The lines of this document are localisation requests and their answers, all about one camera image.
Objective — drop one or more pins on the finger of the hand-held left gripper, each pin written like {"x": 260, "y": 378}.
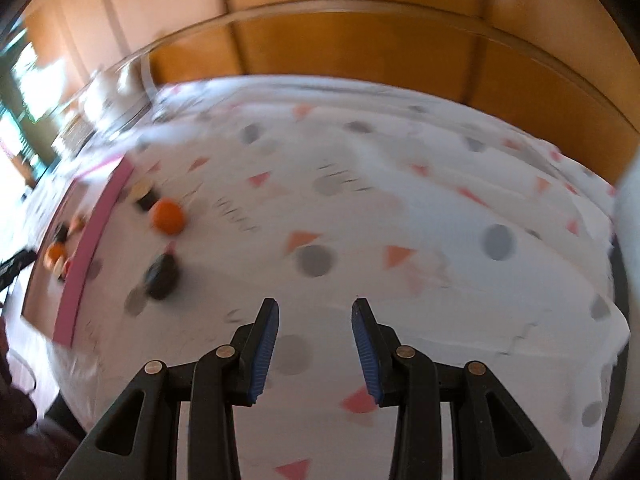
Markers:
{"x": 17, "y": 265}

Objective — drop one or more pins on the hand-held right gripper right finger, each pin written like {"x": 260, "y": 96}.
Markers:
{"x": 365, "y": 355}

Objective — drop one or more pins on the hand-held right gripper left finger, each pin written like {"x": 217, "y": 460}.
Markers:
{"x": 265, "y": 350}

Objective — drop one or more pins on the orange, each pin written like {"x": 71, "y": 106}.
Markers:
{"x": 54, "y": 255}
{"x": 167, "y": 216}

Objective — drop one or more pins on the dark sushi roll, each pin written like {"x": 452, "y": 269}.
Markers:
{"x": 142, "y": 192}
{"x": 61, "y": 233}

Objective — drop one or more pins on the pink rimmed shallow box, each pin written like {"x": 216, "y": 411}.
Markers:
{"x": 90, "y": 245}

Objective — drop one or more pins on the dark brown round cake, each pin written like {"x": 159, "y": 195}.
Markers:
{"x": 162, "y": 276}

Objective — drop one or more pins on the gold patterned tissue box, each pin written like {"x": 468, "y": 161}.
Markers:
{"x": 75, "y": 136}

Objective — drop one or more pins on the dark maroon clothing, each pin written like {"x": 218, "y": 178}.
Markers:
{"x": 20, "y": 410}

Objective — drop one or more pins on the white patterned tablecloth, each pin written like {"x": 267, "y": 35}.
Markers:
{"x": 400, "y": 210}

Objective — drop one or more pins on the window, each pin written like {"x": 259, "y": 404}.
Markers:
{"x": 30, "y": 95}

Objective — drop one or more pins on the white ceramic electric kettle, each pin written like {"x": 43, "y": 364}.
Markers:
{"x": 112, "y": 102}

